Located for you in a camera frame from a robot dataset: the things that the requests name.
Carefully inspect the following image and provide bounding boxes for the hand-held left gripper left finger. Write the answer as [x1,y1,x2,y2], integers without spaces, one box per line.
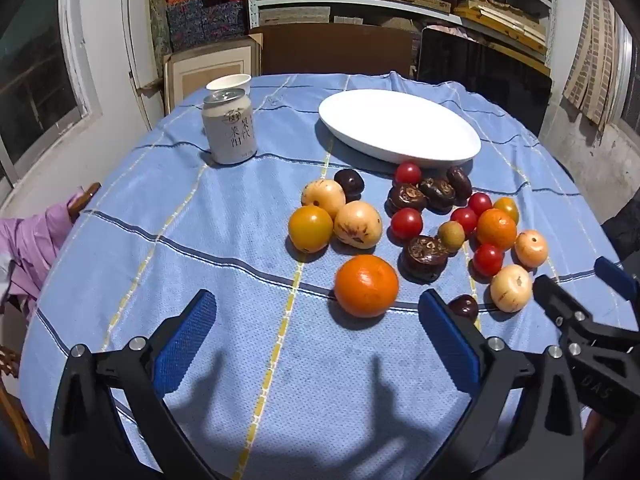
[48,288,221,480]

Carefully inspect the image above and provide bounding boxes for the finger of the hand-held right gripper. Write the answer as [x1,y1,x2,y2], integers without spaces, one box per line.
[594,256,640,306]
[532,275,640,428]

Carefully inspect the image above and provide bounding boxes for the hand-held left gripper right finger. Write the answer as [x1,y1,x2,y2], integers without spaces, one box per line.
[417,288,588,480]

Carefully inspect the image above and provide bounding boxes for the dark purple plum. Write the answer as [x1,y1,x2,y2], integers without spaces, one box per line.
[333,168,364,197]
[447,294,479,322]

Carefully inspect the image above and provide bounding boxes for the pale loquat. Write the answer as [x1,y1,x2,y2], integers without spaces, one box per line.
[514,229,549,268]
[490,263,534,314]
[301,179,347,220]
[333,201,384,250]

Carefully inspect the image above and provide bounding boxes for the red cherry tomato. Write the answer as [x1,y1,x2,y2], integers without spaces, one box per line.
[390,208,424,241]
[472,243,505,278]
[394,161,423,187]
[450,207,479,235]
[468,192,493,217]

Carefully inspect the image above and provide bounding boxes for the small orange mandarin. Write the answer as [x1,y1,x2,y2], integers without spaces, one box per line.
[476,208,518,252]

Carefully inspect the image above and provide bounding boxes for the dark water chestnut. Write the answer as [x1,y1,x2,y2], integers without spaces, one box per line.
[419,177,457,213]
[386,183,427,214]
[400,235,450,281]
[446,166,473,201]

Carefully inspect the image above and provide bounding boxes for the small yellow tomato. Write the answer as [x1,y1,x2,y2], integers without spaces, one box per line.
[493,197,520,225]

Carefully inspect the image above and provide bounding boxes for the large orange mandarin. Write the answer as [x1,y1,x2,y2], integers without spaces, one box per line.
[334,254,400,319]

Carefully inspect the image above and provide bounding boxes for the tan longan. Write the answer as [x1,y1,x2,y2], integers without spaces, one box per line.
[438,220,466,252]

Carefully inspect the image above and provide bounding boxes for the large yellow tomato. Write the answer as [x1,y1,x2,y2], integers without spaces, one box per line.
[288,205,334,254]

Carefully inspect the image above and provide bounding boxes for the white oval plate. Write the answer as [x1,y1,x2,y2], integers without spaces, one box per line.
[318,89,482,168]

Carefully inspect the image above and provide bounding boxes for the blue striped tablecloth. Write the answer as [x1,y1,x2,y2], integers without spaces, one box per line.
[20,72,631,480]

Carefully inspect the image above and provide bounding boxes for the wooden chair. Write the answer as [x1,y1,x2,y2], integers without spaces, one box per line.
[67,182,102,223]

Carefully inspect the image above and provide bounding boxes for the stack of cardboard strips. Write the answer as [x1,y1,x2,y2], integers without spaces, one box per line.
[562,0,631,131]

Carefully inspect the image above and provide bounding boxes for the pink cloth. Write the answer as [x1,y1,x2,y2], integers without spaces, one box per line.
[0,197,83,311]

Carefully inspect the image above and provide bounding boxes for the black panel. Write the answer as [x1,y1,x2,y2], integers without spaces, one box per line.
[417,27,553,136]

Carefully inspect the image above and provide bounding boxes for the white drink can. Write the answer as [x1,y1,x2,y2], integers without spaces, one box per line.
[202,88,258,165]

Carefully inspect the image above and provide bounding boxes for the stack of yellow wooden frames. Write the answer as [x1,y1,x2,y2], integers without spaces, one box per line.
[452,0,551,73]

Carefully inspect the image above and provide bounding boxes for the white paper cup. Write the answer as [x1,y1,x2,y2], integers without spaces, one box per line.
[206,74,252,98]

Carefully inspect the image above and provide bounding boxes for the white door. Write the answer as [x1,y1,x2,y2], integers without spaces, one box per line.
[121,0,166,131]

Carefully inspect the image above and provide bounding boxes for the window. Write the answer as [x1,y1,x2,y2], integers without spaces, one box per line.
[0,0,86,181]

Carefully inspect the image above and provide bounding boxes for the brown board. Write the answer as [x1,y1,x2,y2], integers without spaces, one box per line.
[260,22,418,78]

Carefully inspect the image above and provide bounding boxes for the metal shelf unit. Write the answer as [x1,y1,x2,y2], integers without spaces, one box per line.
[250,0,556,76]

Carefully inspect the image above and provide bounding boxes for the patterned storage boxes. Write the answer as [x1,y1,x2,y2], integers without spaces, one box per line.
[165,0,251,53]

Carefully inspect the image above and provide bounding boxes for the wooden picture frame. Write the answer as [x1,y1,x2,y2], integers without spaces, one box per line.
[164,42,263,106]

